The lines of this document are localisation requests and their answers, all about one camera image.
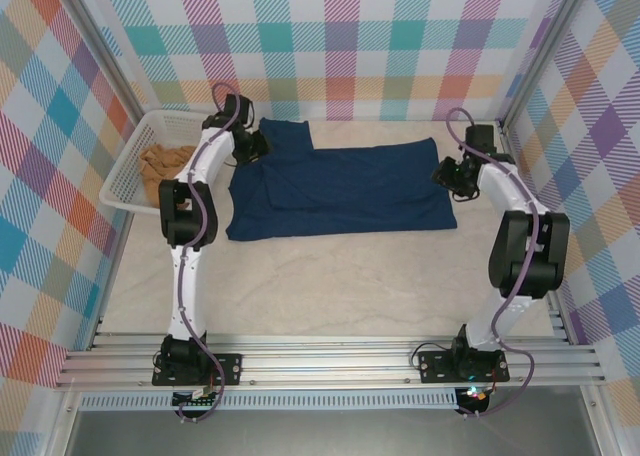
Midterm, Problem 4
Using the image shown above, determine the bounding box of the dark blue t-shirt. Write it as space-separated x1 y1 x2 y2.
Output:
225 117 459 242

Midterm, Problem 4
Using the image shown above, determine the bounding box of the white plastic basket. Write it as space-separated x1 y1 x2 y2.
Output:
98 109 216 216

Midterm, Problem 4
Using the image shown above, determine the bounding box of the tan crumpled cloth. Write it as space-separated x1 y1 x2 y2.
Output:
138 144 199 212

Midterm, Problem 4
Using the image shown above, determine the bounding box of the small board with coloured light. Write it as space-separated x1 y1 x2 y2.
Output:
457 385 490 405

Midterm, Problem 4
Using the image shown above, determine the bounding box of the small board with green lights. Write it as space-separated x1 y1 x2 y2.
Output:
172 385 221 410

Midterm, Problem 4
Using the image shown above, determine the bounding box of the aluminium corner post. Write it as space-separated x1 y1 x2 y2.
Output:
59 0 151 122
499 0 591 122

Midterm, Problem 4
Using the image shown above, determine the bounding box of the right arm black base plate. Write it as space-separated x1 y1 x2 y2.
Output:
418 348 511 385

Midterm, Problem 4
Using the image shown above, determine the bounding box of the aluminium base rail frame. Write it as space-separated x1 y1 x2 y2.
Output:
53 329 607 390

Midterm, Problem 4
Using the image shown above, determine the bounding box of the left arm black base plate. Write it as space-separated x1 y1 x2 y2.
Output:
151 353 245 387

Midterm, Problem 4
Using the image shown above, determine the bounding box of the white slotted cable duct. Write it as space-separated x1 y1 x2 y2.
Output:
79 389 459 411

